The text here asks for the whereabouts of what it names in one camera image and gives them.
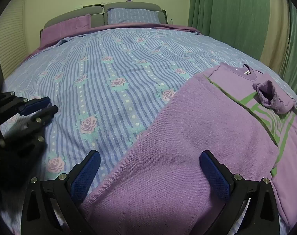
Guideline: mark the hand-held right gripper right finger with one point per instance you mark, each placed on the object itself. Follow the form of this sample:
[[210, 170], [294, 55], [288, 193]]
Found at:
[[215, 176]]

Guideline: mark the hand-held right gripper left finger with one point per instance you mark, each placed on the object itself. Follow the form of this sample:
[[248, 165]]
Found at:
[[86, 175]]

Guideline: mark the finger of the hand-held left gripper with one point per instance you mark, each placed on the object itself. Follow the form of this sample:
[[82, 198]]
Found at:
[[44, 116], [37, 105]]

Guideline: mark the purple sweatshirt with green print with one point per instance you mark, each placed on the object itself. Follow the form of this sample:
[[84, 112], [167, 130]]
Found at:
[[175, 139]]

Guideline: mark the white louvred wardrobe door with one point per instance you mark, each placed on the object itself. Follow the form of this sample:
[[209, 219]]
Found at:
[[11, 41]]

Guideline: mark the blue striped floral blanket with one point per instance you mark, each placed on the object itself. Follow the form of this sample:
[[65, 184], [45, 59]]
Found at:
[[102, 78]]

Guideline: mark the purple pillow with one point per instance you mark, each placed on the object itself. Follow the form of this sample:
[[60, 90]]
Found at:
[[65, 28]]

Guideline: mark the grey padded headboard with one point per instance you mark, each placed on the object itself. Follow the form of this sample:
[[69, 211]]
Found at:
[[97, 17]]

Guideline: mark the purple bed sheet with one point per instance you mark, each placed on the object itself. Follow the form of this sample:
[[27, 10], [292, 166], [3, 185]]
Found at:
[[138, 26]]

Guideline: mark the blue striped pillow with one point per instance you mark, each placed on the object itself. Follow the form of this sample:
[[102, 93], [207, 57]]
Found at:
[[132, 16]]

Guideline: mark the green curtain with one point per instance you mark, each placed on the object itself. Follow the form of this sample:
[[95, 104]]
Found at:
[[224, 17], [296, 53]]

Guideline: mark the beige curtain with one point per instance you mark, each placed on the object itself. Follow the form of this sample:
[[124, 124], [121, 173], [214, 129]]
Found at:
[[275, 34]]

